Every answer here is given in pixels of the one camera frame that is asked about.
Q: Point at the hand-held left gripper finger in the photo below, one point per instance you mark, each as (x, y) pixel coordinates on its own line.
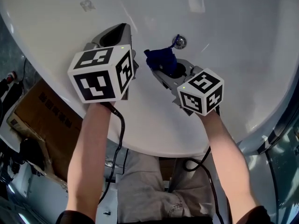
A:
(128, 36)
(98, 38)

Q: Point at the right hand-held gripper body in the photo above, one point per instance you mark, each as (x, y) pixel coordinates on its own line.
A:
(201, 92)

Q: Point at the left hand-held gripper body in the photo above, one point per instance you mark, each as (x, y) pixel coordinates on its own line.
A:
(98, 83)

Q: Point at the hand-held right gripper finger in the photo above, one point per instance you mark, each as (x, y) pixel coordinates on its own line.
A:
(163, 77)
(188, 65)

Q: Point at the blue cloth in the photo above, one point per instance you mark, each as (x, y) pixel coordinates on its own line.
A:
(161, 57)

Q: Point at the white bathtub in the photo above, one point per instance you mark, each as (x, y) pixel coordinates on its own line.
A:
(233, 31)

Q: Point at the person's left forearm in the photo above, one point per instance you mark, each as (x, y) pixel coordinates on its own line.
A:
(88, 160)

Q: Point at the person's right forearm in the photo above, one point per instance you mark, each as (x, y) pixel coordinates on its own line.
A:
(229, 162)

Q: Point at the chrome bathtub drain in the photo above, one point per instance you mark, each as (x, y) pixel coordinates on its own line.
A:
(181, 42)

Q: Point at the brown cardboard box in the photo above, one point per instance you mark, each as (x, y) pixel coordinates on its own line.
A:
(46, 125)

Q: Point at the grey trousers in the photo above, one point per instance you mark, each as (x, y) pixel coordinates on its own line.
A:
(140, 190)

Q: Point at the dark glass window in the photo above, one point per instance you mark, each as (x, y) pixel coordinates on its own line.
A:
(287, 171)

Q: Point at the white low counter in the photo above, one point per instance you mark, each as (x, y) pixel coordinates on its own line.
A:
(35, 190)

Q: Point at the black shirt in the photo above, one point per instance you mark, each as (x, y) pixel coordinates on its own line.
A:
(257, 216)

